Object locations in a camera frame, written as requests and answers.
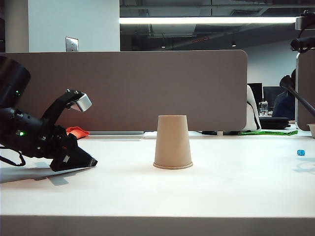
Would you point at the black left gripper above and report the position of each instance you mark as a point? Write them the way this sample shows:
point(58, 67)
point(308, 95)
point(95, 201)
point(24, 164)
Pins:
point(49, 140)

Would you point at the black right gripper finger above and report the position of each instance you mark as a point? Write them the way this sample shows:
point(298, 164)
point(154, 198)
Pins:
point(304, 44)

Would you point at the blue translucent die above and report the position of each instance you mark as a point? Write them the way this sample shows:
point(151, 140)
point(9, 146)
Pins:
point(301, 152)

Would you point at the brown paper cup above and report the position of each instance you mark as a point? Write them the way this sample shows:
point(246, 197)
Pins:
point(172, 142)

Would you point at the orange cloth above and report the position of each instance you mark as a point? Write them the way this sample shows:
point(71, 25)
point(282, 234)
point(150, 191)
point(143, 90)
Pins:
point(80, 132)

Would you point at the white-framed brown desk partition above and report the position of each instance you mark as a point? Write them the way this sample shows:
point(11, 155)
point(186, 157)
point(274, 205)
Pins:
point(307, 86)

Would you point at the black computer monitor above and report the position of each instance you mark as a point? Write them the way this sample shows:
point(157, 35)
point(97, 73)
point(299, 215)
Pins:
point(257, 93)
point(270, 94)

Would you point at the person in dark shirt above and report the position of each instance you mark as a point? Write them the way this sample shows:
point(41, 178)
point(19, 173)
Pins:
point(283, 105)

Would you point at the black pendant ceiling lamp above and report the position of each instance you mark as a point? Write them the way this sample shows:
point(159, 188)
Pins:
point(234, 45)

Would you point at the clear water bottle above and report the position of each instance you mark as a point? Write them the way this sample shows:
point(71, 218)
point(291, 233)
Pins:
point(264, 109)

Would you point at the black padded case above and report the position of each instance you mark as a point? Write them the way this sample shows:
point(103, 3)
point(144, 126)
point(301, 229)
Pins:
point(273, 123)

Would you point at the beige paper bowl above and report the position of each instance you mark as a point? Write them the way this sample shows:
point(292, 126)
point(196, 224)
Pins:
point(312, 130)

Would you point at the green tape strip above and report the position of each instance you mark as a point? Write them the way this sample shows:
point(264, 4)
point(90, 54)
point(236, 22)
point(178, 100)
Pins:
point(270, 133)

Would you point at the wide brown desk partition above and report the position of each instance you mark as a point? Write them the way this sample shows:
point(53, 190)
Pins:
point(147, 91)

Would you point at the long ceiling light strip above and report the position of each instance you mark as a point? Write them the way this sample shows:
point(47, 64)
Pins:
point(197, 20)

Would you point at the white partition foot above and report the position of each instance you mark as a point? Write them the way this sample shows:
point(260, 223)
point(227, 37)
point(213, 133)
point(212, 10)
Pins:
point(220, 133)

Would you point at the silver partition base rail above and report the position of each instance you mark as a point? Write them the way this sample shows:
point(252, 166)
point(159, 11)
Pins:
point(115, 133)

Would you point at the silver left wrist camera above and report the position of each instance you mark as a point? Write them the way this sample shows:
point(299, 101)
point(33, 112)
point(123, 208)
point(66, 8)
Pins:
point(82, 103)

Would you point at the metal wall plate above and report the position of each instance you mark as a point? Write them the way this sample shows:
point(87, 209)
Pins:
point(72, 44)

